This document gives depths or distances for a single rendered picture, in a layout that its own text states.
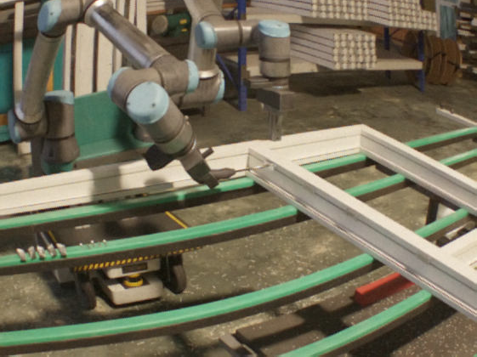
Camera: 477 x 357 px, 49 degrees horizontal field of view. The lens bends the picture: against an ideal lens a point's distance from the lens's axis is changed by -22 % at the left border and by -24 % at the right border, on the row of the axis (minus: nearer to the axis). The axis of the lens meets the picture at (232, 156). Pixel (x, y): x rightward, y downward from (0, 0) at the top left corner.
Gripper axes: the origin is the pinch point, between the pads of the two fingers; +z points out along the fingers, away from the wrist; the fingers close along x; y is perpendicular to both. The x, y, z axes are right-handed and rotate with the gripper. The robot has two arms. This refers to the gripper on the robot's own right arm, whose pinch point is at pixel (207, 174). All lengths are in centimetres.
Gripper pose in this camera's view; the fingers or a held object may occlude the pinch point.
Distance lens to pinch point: 164.1
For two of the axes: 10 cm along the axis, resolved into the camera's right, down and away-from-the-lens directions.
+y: 8.2, -5.7, -0.4
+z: 3.8, 5.1, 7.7
